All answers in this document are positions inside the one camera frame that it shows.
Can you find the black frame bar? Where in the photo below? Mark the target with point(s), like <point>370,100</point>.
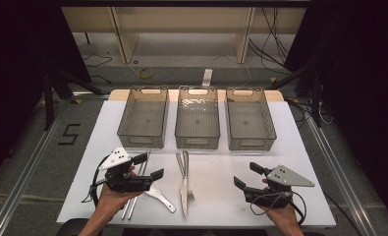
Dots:
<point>181,3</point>

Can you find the white power strip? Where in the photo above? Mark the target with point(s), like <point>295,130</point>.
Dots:
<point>207,77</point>

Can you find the transparent grey plastic bin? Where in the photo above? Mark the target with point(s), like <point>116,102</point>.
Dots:
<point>197,121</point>
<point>247,123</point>
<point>145,121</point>

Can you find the metal table knife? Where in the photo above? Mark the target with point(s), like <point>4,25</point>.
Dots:
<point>183,200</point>

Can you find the metal floor rail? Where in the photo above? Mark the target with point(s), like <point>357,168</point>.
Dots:
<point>342,185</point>
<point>21,183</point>

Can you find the metal chopstick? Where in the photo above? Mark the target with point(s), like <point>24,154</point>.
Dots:
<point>125,211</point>
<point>131,209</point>

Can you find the person's left hand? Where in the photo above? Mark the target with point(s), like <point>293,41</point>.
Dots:
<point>111,200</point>

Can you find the white table cover board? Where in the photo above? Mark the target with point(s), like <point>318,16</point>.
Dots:
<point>221,213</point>

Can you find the white spoon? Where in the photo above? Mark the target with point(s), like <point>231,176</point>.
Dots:
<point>163,200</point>

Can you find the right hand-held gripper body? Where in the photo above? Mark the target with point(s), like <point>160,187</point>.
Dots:
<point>270,196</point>

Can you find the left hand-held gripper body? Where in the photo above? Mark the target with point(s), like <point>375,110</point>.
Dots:
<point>129,183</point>

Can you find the metal fork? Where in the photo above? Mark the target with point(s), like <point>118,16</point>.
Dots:
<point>190,196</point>

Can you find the light wooden shelf unit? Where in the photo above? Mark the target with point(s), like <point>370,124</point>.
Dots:
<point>181,19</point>

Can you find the black metal stand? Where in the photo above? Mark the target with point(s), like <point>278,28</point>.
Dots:
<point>48,98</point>
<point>316,98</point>

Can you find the person's right hand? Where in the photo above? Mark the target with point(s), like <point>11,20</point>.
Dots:
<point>285,214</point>

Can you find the black curtain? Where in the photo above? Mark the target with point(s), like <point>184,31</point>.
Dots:
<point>18,49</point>
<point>361,65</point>

